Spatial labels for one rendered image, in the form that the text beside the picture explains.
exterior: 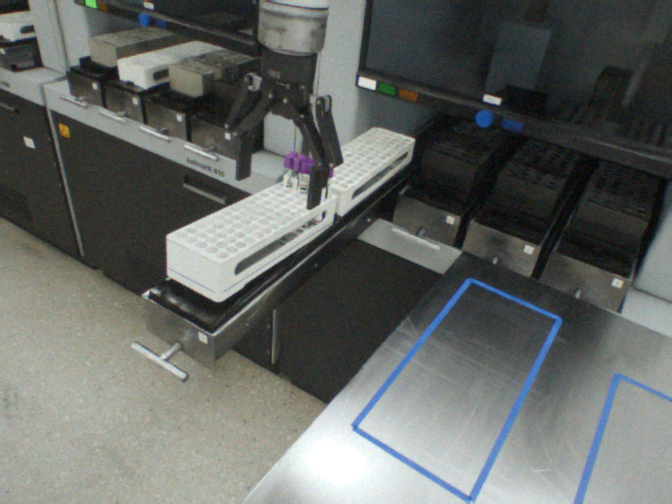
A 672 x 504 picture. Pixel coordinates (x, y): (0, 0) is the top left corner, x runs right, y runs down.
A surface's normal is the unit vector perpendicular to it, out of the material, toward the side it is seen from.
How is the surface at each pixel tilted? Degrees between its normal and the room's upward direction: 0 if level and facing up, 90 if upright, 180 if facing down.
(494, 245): 90
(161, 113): 90
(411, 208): 90
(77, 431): 0
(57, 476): 0
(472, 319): 0
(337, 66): 90
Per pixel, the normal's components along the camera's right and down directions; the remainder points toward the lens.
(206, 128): -0.53, 0.46
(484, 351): 0.09, -0.81
